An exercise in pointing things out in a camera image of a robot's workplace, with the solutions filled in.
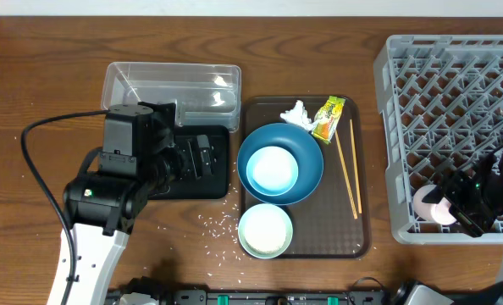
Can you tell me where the grey dishwasher rack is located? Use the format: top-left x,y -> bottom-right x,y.
373,35 -> 503,245

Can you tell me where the yellow snack wrapper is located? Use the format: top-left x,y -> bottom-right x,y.
312,96 -> 345,144

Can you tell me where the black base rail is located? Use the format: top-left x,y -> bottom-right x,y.
103,277 -> 393,305

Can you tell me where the light blue bowl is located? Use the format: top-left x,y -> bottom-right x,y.
246,146 -> 299,197

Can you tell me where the pink cup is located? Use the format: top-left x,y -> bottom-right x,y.
412,185 -> 456,225

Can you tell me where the clear plastic bin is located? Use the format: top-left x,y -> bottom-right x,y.
101,62 -> 241,132

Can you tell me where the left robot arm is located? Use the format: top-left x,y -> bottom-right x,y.
48,102 -> 229,304

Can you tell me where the white tissue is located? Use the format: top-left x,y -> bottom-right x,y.
279,100 -> 315,132

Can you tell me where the brown serving tray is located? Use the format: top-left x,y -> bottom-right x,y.
241,96 -> 371,259

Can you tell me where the green bowl with rice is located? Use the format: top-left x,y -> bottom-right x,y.
238,203 -> 293,259

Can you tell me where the black tray bin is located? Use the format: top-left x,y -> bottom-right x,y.
149,125 -> 229,200

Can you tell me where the dark blue plate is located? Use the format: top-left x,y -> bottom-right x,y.
236,123 -> 324,205

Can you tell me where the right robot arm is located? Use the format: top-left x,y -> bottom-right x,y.
389,143 -> 503,305

